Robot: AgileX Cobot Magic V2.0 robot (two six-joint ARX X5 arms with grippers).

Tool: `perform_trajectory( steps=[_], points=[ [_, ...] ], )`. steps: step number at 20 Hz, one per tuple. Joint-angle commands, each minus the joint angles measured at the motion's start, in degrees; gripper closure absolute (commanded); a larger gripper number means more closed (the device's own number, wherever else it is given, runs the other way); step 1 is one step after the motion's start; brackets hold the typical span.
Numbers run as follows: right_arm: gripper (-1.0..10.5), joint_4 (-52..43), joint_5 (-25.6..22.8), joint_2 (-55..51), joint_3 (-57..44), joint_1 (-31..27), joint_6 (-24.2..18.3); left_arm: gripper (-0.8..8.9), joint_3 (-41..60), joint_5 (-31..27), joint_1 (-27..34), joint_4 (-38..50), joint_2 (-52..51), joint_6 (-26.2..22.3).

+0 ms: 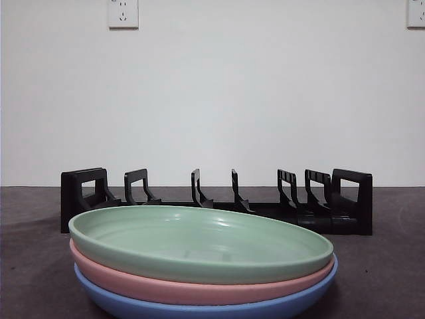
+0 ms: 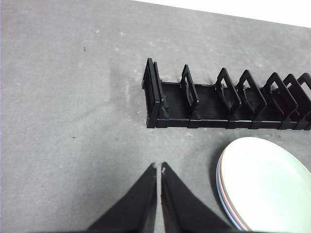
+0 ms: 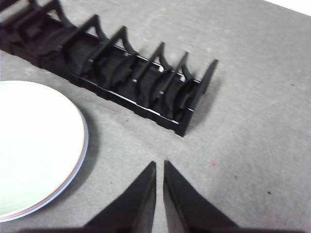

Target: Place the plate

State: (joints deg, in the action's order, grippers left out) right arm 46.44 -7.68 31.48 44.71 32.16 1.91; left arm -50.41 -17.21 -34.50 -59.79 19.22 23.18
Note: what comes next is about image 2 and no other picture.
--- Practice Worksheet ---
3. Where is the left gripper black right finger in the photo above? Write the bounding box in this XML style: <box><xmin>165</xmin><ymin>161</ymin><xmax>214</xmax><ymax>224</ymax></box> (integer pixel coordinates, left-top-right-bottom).
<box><xmin>160</xmin><ymin>161</ymin><xmax>235</xmax><ymax>233</ymax></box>

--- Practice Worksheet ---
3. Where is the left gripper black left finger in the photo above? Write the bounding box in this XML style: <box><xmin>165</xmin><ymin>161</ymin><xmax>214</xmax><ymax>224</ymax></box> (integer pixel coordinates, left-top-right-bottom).
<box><xmin>87</xmin><ymin>162</ymin><xmax>158</xmax><ymax>233</ymax></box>

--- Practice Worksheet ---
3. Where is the blue plate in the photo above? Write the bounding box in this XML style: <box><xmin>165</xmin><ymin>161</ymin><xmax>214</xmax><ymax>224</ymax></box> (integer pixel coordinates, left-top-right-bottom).
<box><xmin>215</xmin><ymin>157</ymin><xmax>246</xmax><ymax>231</ymax></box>

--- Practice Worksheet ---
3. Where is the pink plate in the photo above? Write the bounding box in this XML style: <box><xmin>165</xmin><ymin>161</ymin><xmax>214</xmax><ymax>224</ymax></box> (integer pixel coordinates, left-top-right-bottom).
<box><xmin>218</xmin><ymin>155</ymin><xmax>251</xmax><ymax>231</ymax></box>

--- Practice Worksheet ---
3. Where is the pale green plate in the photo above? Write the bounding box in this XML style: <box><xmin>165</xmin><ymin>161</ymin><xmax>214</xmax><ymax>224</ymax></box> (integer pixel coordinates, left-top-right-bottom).
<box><xmin>220</xmin><ymin>136</ymin><xmax>311</xmax><ymax>233</ymax></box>

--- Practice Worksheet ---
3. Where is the black plastic dish rack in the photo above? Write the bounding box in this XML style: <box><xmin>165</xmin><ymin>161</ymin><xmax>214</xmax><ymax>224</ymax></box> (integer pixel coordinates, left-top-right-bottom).
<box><xmin>141</xmin><ymin>57</ymin><xmax>311</xmax><ymax>131</ymax></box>

